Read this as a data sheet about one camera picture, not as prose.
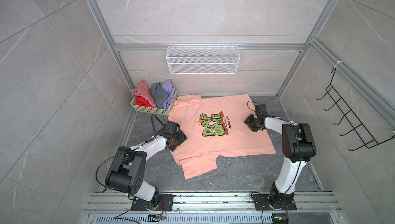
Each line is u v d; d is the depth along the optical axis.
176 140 0.81
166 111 1.04
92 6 0.73
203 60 1.01
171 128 0.73
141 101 0.98
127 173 0.44
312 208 0.76
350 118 0.68
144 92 1.03
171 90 1.07
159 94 1.07
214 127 1.01
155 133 0.69
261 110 0.82
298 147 0.52
